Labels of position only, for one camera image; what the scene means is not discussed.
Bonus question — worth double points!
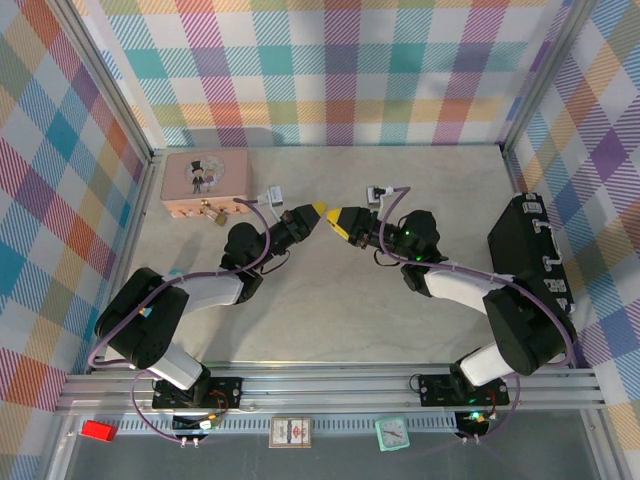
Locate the pink tin box cartoon couple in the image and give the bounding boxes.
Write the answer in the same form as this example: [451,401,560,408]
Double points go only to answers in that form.
[160,148,251,219]

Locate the black hard case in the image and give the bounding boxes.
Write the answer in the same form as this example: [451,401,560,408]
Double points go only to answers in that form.
[487,192,577,322]

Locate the small black controller board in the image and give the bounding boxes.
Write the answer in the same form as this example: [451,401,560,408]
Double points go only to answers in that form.
[454,409,492,437]
[172,412,224,436]

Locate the playing card box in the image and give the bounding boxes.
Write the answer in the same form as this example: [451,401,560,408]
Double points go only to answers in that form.
[268,416,313,450]

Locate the teal alarm clock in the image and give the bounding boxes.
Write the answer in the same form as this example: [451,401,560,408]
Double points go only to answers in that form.
[374,417,413,453]

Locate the red block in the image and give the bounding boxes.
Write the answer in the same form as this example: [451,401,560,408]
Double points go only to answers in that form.
[81,419,120,444]

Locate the purple cable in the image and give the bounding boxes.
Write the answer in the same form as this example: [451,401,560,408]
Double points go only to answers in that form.
[87,196,281,447]
[377,185,577,447]

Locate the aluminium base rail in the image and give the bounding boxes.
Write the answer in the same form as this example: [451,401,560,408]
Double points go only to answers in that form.
[54,367,609,414]

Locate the grey slotted cable duct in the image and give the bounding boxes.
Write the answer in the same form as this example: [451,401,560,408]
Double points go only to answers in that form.
[107,413,461,434]

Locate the aluminium frame post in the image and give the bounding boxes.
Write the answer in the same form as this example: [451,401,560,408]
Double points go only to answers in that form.
[49,0,164,169]
[501,0,600,154]

